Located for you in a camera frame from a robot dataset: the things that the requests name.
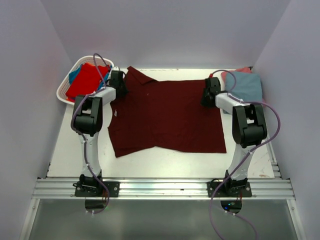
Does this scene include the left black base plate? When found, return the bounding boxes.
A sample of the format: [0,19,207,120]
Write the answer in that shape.
[72,181,120,198]

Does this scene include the folded grey-blue t shirt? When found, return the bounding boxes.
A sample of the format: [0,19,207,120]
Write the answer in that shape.
[224,71,263,103]

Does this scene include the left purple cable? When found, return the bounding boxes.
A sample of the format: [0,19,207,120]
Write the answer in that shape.
[70,53,111,215]

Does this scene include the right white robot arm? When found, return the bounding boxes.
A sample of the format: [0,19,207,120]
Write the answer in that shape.
[201,77,268,197]

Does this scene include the white plastic laundry basket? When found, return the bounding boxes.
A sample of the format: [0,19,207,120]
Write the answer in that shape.
[56,55,116,105]

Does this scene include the purple cable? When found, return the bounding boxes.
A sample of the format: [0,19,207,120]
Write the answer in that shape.
[208,69,282,240]
[70,53,111,215]

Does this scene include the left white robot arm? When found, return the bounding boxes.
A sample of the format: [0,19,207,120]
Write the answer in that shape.
[70,69,128,197]

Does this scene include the bright red t shirt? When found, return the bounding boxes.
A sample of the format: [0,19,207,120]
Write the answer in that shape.
[65,62,111,101]

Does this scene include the blue t shirt in basket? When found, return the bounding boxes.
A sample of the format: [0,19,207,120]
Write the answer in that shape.
[68,65,112,94]

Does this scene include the aluminium mounting rail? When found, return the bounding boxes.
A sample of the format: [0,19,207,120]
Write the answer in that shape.
[32,178,295,200]

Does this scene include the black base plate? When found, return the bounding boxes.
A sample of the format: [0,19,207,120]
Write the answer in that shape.
[72,181,120,198]
[206,180,253,198]

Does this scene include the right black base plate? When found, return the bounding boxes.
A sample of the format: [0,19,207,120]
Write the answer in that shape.
[206,180,253,198]

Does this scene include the dark maroon t shirt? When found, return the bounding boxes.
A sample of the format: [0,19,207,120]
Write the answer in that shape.
[108,66,227,158]

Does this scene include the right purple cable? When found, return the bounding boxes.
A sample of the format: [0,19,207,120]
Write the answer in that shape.
[208,69,282,240]

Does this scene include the folded pink t shirt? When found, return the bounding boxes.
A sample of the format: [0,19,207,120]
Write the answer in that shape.
[220,66,267,103]

